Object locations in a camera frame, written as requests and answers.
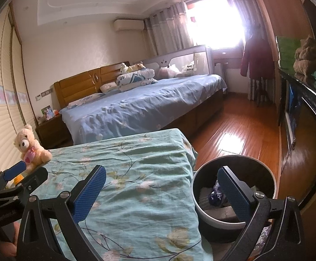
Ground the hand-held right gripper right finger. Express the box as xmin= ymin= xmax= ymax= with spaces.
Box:
xmin=217 ymin=165 xmax=308 ymax=261

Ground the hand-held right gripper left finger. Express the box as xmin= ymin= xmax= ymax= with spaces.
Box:
xmin=16 ymin=164 xmax=107 ymax=261

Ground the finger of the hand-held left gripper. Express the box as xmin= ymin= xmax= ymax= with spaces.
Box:
xmin=0 ymin=160 xmax=27 ymax=191
xmin=0 ymin=166 xmax=49 ymax=205

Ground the black trash bin white rim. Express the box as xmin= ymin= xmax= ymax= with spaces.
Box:
xmin=192 ymin=155 xmax=278 ymax=244

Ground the person's left hand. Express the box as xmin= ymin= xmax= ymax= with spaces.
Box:
xmin=0 ymin=221 xmax=20 ymax=261

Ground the cream teddy bear pink heart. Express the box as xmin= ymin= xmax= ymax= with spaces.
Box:
xmin=13 ymin=124 xmax=53 ymax=172

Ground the wooden nightstand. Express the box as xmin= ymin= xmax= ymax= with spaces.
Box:
xmin=35 ymin=114 xmax=73 ymax=149

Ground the silver foil mat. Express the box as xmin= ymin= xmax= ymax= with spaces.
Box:
xmin=249 ymin=219 xmax=274 ymax=261

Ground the flat blue pillow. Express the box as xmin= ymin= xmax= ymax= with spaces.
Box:
xmin=67 ymin=92 xmax=105 ymax=106

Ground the black glossy cabinet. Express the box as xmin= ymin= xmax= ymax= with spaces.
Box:
xmin=278 ymin=68 xmax=316 ymax=215

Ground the wooden headboard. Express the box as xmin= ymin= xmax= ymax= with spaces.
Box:
xmin=54 ymin=61 xmax=131 ymax=109

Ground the pink white pillow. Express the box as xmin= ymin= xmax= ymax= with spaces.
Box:
xmin=99 ymin=82 xmax=119 ymax=93

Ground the bed with blue sheet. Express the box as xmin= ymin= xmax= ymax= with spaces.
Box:
xmin=59 ymin=73 xmax=228 ymax=146

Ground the white slatted closet door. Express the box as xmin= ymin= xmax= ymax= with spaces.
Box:
xmin=0 ymin=5 xmax=39 ymax=177

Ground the folded blue white quilt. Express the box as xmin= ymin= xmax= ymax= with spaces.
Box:
xmin=116 ymin=69 xmax=158 ymax=92

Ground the dark red coat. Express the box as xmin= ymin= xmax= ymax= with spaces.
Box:
xmin=240 ymin=37 xmax=275 ymax=80

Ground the pink plastic bag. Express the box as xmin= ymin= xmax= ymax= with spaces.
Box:
xmin=158 ymin=64 xmax=180 ymax=79

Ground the stack of green boxes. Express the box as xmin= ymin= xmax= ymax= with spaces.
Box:
xmin=276 ymin=35 xmax=301 ymax=70

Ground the brown plush toy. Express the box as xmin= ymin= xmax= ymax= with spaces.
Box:
xmin=293 ymin=35 xmax=316 ymax=75

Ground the window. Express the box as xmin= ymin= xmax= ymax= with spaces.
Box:
xmin=187 ymin=0 xmax=245 ymax=49

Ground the grey striped curtain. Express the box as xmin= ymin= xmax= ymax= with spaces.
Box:
xmin=144 ymin=1 xmax=194 ymax=56
xmin=227 ymin=0 xmax=259 ymax=47

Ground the tall wooden wardrobe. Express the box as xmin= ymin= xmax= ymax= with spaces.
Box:
xmin=249 ymin=0 xmax=315 ymax=60

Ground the picture frame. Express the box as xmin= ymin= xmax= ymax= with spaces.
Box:
xmin=40 ymin=105 xmax=54 ymax=120

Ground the wall switch panel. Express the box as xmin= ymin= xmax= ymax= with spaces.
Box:
xmin=35 ymin=89 xmax=52 ymax=100

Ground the grey bed guard rail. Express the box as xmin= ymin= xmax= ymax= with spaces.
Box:
xmin=142 ymin=45 xmax=213 ymax=78

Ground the wall air conditioner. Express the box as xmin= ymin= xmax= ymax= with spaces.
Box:
xmin=114 ymin=19 xmax=145 ymax=31

